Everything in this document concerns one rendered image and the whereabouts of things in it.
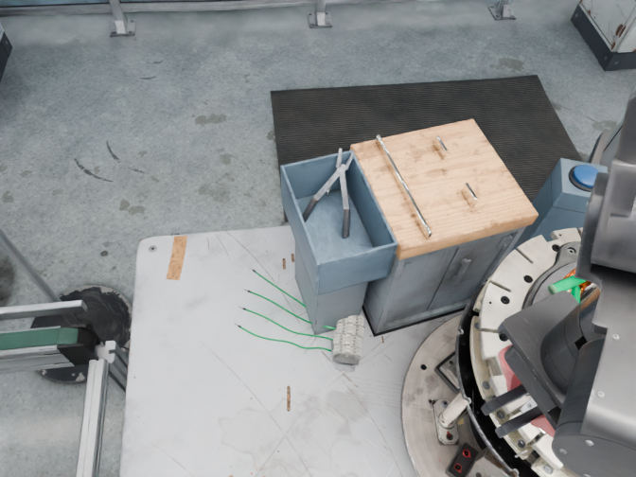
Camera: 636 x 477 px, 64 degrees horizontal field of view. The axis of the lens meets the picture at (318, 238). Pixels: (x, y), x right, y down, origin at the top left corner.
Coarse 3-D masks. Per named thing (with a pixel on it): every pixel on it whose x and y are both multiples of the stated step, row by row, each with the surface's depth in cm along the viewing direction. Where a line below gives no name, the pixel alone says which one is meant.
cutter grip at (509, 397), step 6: (516, 390) 43; (522, 390) 43; (498, 396) 43; (504, 396) 43; (510, 396) 43; (516, 396) 43; (522, 396) 44; (486, 402) 42; (492, 402) 42; (498, 402) 42; (504, 402) 42; (510, 402) 43; (486, 408) 43; (492, 408) 42; (498, 408) 43; (486, 414) 43
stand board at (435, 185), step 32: (448, 128) 77; (384, 160) 72; (416, 160) 73; (448, 160) 73; (480, 160) 73; (384, 192) 69; (416, 192) 69; (448, 192) 70; (480, 192) 70; (512, 192) 70; (416, 224) 66; (448, 224) 67; (480, 224) 67; (512, 224) 68
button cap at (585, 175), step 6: (576, 168) 76; (582, 168) 76; (588, 168) 76; (594, 168) 76; (576, 174) 75; (582, 174) 75; (588, 174) 75; (594, 174) 75; (576, 180) 75; (582, 180) 75; (588, 180) 75; (594, 180) 75; (588, 186) 75
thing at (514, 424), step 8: (536, 408) 42; (520, 416) 42; (528, 416) 42; (536, 416) 42; (504, 424) 41; (512, 424) 41; (520, 424) 42; (496, 432) 42; (504, 432) 41; (512, 432) 42
